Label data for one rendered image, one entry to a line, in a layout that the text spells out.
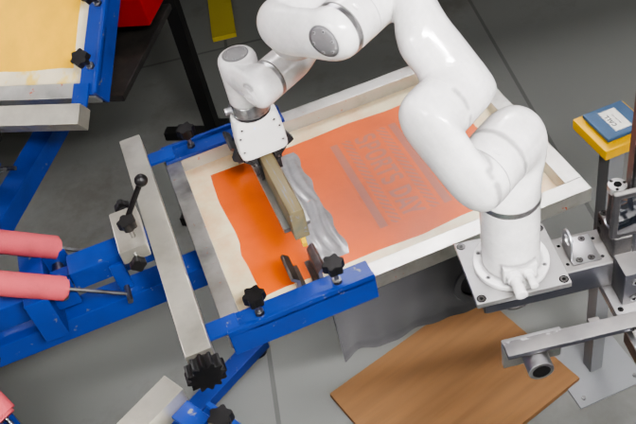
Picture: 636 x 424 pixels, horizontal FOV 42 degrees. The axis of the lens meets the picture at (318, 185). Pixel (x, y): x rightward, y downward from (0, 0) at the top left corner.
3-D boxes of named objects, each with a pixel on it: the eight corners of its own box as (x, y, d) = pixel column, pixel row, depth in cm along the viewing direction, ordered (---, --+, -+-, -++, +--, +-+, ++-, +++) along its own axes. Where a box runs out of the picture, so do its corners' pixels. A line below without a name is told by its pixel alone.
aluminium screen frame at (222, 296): (459, 59, 214) (458, 46, 211) (591, 201, 172) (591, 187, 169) (167, 168, 203) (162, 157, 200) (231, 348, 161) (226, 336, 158)
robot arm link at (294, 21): (416, -7, 121) (354, 48, 114) (363, 65, 140) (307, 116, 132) (336, -84, 122) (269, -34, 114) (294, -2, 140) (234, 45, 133)
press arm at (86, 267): (150, 240, 180) (144, 225, 177) (156, 259, 176) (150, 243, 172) (74, 271, 178) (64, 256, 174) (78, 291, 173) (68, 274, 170)
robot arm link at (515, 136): (556, 185, 130) (557, 105, 119) (512, 240, 124) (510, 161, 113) (501, 165, 135) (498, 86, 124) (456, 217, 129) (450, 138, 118)
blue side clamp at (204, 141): (282, 126, 209) (276, 104, 204) (289, 137, 205) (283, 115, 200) (168, 168, 204) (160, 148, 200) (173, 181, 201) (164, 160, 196)
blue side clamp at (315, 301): (369, 279, 169) (364, 256, 164) (379, 296, 165) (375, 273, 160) (229, 336, 165) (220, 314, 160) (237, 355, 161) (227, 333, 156)
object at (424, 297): (509, 281, 206) (506, 176, 181) (527, 306, 200) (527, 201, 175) (337, 353, 199) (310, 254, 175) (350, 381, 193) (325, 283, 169)
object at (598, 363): (603, 326, 261) (627, 80, 196) (646, 379, 245) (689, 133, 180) (539, 353, 258) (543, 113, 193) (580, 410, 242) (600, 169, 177)
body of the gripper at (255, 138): (231, 124, 160) (244, 167, 167) (280, 106, 161) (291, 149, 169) (220, 103, 165) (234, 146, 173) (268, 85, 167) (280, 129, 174)
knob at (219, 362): (223, 358, 156) (213, 334, 151) (232, 381, 152) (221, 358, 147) (185, 373, 155) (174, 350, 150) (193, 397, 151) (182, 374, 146)
